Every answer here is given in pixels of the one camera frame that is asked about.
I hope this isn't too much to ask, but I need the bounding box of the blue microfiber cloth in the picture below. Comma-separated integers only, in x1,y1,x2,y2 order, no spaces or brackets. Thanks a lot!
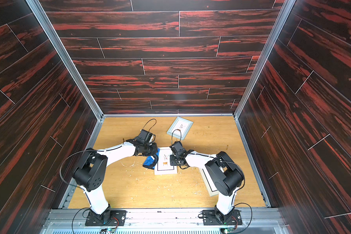
142,148,159,170

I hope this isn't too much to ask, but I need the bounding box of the cream picture frame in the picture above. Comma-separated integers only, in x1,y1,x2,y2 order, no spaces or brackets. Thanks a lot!
155,147,177,175
199,168,218,197

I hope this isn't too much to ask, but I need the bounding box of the light green picture frame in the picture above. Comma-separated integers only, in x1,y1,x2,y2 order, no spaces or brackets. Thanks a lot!
167,117,193,140

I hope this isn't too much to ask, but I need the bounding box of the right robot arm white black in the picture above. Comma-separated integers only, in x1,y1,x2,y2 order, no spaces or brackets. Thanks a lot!
170,147,245,223

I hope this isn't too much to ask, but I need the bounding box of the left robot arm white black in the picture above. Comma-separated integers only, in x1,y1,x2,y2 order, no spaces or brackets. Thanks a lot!
73,137,159,219

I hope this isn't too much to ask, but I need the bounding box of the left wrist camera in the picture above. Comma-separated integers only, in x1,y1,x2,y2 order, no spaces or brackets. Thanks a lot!
137,129,156,144

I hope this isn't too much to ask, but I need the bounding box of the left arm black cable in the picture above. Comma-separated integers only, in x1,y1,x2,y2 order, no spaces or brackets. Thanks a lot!
59,118,158,188

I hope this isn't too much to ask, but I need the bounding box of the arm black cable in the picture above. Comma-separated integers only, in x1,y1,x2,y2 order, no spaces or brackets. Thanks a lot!
171,128,253,234
59,118,158,188

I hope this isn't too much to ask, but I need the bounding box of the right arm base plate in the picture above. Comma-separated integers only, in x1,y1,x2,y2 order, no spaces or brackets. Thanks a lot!
198,208,242,226

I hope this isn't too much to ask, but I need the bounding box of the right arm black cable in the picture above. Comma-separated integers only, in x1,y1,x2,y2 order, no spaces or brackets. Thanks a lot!
171,128,253,234

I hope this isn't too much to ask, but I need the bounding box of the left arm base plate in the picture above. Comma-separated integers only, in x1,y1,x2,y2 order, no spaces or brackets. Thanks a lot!
85,210,127,227

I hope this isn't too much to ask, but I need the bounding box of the aluminium front rail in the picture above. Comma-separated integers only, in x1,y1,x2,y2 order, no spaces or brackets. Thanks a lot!
40,207,291,234

